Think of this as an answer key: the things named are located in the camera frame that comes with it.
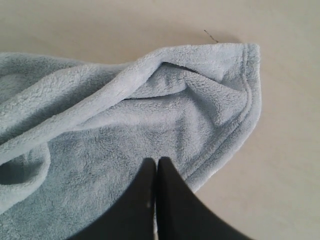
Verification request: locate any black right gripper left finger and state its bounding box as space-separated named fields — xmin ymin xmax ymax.
xmin=70 ymin=158 xmax=157 ymax=240

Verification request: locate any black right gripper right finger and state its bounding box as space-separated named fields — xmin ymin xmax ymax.
xmin=156 ymin=157 xmax=250 ymax=240

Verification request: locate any light blue fleece towel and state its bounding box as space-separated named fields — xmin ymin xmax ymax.
xmin=0 ymin=43 xmax=262 ymax=240

